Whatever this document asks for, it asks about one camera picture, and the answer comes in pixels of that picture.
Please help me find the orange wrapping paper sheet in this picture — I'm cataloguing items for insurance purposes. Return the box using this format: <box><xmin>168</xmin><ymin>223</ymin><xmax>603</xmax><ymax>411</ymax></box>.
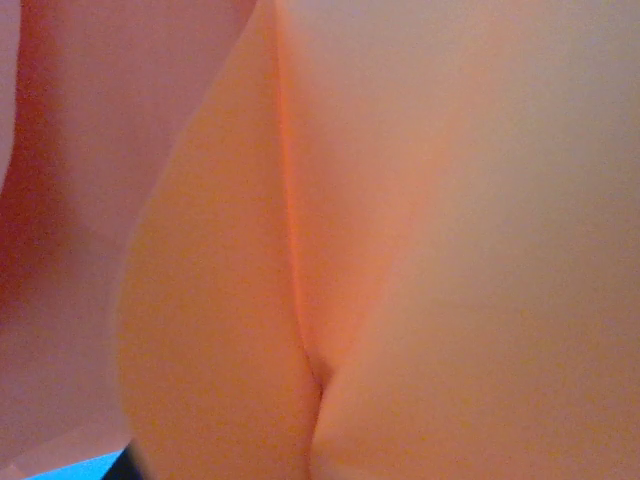
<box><xmin>0</xmin><ymin>0</ymin><xmax>640</xmax><ymax>480</ymax></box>

